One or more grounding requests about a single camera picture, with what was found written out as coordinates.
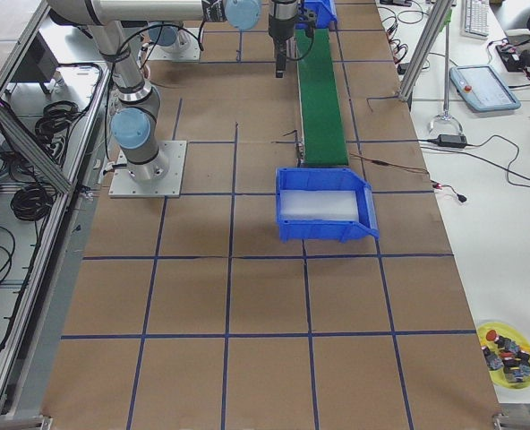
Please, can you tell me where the white keyboard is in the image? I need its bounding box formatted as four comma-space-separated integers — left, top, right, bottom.
461, 0, 491, 39

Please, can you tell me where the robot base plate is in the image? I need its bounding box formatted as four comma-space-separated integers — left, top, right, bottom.
108, 141, 187, 198

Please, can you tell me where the right blue bin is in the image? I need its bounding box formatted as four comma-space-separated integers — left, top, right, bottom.
276, 168, 380, 242

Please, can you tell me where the aluminium frame post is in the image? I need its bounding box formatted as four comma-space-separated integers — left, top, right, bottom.
397, 0, 452, 102

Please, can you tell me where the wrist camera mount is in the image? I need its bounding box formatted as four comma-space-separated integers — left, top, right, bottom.
295, 7, 317, 39

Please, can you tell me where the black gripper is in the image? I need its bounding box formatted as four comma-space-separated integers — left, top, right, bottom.
268, 0, 297, 78

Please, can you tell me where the blue bin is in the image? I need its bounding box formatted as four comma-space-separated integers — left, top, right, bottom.
276, 168, 380, 242
303, 0, 338, 29

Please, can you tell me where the black power adapter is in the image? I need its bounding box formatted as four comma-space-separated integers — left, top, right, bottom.
437, 133, 468, 149

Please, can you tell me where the teach pendant tablet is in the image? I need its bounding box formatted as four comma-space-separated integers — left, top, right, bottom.
449, 64, 521, 113

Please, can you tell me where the left blue bin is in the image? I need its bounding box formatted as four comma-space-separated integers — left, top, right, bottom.
303, 0, 338, 29

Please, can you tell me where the metal rod with clamp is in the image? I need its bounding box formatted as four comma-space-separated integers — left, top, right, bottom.
428, 12, 463, 134

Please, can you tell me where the yellow bowl of buttons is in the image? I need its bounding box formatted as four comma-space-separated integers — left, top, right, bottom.
476, 321, 530, 390

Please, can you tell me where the green conveyor belt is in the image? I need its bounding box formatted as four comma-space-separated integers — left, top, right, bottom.
295, 29, 348, 167

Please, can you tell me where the white foam pad right bin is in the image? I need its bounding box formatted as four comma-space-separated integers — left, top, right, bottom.
278, 190, 359, 222

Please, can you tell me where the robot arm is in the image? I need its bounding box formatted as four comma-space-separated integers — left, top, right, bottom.
48, 1, 261, 183

